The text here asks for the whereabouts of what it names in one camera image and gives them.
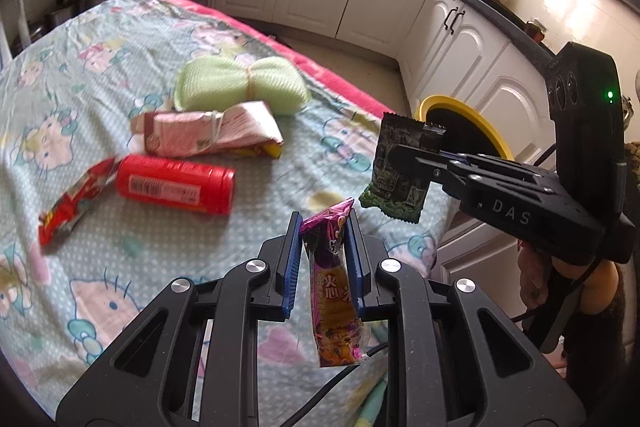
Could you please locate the yellow rimmed trash can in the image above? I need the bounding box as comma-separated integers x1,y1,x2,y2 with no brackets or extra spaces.
414,95,515,162

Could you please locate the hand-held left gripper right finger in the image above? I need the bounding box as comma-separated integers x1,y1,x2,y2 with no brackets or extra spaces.
345,209,586,427

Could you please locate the red snack packet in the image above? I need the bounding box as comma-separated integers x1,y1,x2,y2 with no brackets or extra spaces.
37,156,122,249

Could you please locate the black cable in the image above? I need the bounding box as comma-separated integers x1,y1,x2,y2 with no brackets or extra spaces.
270,342,391,427

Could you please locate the purple snack packet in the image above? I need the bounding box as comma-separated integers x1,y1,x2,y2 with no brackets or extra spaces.
299,199,371,367

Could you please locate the dark green snack packet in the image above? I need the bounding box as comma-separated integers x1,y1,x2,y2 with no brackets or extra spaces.
359,111,446,224

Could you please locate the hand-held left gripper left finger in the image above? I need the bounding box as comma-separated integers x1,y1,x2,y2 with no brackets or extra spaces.
56,213,305,427

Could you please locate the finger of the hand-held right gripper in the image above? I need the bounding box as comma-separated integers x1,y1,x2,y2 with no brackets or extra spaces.
439,150,531,176
392,143,473,208

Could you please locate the person's right hand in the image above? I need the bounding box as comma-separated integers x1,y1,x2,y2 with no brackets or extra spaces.
517,244,623,315

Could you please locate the pink white packet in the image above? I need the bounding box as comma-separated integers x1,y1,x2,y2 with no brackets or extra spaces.
130,101,284,158

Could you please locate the red cylindrical canister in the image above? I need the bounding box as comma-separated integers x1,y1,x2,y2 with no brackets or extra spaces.
116,154,236,215

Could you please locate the cartoon cat printed blanket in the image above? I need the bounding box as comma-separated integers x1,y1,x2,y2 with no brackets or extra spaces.
0,0,461,427

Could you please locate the green mesh sponge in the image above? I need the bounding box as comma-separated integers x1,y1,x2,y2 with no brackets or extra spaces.
173,55,311,116

